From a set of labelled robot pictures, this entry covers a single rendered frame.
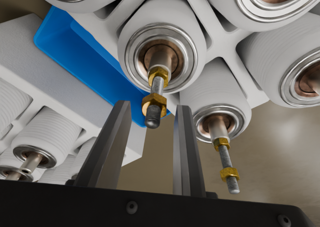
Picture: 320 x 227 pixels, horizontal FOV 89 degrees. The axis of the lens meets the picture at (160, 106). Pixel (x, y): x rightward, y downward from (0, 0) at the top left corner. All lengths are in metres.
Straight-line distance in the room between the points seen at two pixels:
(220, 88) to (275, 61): 0.06
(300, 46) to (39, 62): 0.41
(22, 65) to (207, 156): 0.67
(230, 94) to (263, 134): 0.50
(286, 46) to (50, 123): 0.39
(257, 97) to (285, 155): 0.56
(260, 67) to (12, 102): 0.40
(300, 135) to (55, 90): 0.77
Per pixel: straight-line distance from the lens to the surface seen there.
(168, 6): 0.18
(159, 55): 0.16
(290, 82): 0.22
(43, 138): 0.37
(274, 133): 0.72
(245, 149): 0.76
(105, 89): 0.41
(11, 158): 0.48
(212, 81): 0.24
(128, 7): 0.24
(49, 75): 0.40
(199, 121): 0.23
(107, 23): 0.25
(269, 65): 0.22
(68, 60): 0.41
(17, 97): 0.40
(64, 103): 0.38
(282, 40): 0.23
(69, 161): 0.52
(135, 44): 0.17
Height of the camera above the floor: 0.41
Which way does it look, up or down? 50 degrees down
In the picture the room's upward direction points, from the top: 174 degrees counter-clockwise
